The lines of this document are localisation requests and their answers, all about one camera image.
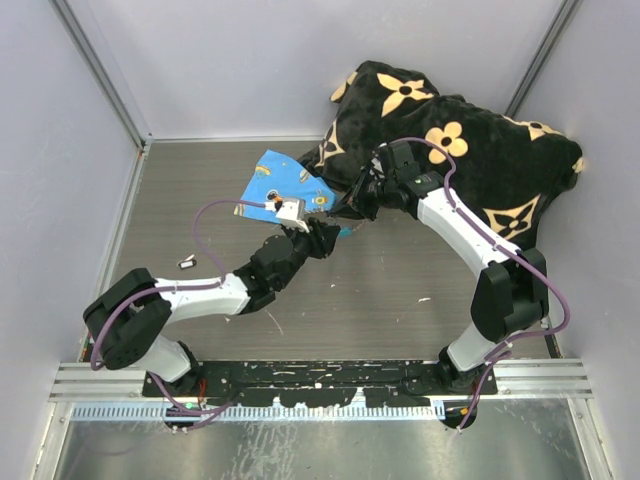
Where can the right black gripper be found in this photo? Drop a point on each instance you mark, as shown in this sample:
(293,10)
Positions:
(356,206)

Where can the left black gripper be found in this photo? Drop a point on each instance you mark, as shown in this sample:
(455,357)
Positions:
(320,238)

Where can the white blue large keyring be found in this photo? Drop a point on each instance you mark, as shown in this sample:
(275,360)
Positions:
(348,226)

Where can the black key tag with key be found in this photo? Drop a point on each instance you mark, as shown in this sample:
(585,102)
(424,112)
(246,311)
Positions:
(188,263)

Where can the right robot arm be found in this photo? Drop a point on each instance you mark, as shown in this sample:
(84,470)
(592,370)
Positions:
(510,294)

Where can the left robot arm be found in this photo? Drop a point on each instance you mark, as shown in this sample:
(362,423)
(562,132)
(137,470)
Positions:
(126,322)

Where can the blue space print cloth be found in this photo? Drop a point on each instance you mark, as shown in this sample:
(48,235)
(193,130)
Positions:
(278,175)

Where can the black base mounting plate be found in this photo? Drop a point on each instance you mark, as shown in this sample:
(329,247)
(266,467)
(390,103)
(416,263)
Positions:
(314,384)

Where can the black floral plush pillow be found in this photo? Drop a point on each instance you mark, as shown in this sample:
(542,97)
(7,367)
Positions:
(508,172)

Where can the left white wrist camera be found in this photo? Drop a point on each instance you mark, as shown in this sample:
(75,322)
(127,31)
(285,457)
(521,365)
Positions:
(290,212)

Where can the slotted cable duct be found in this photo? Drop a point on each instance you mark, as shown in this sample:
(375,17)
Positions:
(357,411)

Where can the aluminium frame rail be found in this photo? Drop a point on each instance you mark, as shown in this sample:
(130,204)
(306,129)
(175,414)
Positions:
(519,378)

